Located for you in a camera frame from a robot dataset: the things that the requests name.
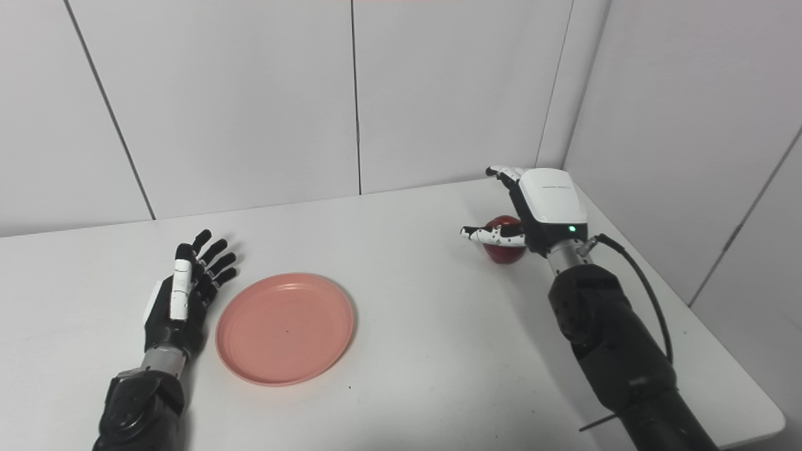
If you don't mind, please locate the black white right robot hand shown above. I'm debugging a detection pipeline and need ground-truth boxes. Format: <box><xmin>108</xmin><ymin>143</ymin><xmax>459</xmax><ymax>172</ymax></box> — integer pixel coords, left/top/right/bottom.
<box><xmin>460</xmin><ymin>165</ymin><xmax>590</xmax><ymax>259</ymax></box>

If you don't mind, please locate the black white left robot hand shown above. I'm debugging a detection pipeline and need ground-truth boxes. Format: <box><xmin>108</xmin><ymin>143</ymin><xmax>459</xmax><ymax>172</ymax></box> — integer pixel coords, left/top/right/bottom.
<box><xmin>143</xmin><ymin>229</ymin><xmax>239</xmax><ymax>358</ymax></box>

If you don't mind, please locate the red apple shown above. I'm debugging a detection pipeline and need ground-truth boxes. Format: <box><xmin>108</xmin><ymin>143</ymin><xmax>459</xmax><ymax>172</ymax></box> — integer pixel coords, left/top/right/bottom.
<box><xmin>481</xmin><ymin>215</ymin><xmax>527</xmax><ymax>265</ymax></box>

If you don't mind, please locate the pink plastic plate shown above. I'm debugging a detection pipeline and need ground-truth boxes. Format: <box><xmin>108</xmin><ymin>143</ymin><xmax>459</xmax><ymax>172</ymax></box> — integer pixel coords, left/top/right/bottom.
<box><xmin>215</xmin><ymin>272</ymin><xmax>356</xmax><ymax>386</ymax></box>

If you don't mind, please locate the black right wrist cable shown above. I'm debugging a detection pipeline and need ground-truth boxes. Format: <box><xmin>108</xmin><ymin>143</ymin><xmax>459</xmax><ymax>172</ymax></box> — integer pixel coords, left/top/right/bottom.
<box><xmin>578</xmin><ymin>233</ymin><xmax>674</xmax><ymax>433</ymax></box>

